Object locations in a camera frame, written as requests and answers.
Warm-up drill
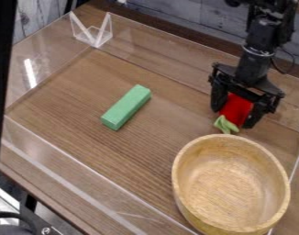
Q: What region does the black metal frame post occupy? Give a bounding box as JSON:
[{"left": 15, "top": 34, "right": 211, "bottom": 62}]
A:
[{"left": 0, "top": 0, "right": 20, "bottom": 187}]

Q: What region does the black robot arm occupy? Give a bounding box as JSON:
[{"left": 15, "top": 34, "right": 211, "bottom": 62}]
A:
[{"left": 209, "top": 0, "right": 299, "bottom": 129}]

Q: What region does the clear acrylic table enclosure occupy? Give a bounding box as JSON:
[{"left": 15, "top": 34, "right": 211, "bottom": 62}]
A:
[{"left": 0, "top": 11, "right": 299, "bottom": 235}]

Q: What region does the red plush strawberry toy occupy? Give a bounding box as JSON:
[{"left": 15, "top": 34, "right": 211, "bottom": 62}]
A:
[{"left": 214, "top": 94, "right": 253, "bottom": 134}]

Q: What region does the green rectangular block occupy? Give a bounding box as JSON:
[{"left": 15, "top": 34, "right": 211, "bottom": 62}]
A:
[{"left": 100, "top": 84, "right": 151, "bottom": 130}]

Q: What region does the wooden bowl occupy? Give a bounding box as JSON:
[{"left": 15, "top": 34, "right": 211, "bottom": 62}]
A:
[{"left": 173, "top": 134, "right": 291, "bottom": 235}]

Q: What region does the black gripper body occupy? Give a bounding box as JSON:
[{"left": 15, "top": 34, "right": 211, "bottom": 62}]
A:
[{"left": 207, "top": 62, "right": 287, "bottom": 115}]

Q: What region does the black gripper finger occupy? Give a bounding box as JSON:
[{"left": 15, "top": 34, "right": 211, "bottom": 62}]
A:
[
  {"left": 211, "top": 81, "right": 229, "bottom": 112},
  {"left": 243, "top": 99, "right": 274, "bottom": 129}
]

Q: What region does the black cable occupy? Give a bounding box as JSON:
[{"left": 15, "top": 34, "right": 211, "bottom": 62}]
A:
[{"left": 0, "top": 210, "right": 35, "bottom": 235}]

